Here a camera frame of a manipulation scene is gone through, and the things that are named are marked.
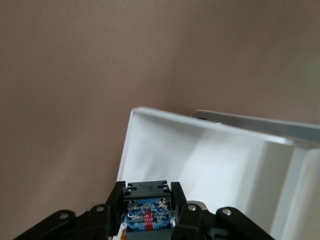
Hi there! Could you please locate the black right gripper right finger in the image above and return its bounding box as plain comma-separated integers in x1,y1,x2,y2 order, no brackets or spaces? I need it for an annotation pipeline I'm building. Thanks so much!
169,181,273,240

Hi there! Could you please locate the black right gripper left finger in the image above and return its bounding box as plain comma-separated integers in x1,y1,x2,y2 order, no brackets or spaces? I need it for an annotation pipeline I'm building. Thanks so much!
14,181,126,240

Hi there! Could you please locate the red emergency stop button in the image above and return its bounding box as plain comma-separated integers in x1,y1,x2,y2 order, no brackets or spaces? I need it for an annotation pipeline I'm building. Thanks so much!
121,180,179,240

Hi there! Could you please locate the white plastic drawer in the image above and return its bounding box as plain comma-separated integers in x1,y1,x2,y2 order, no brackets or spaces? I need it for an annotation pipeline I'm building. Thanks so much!
115,106,301,240

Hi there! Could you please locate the white plastic tray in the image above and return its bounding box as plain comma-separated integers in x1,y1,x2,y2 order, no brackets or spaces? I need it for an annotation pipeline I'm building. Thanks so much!
193,109,320,240

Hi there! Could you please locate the brown table mat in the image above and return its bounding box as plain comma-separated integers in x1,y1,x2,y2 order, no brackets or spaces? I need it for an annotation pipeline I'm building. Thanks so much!
0,0,320,240

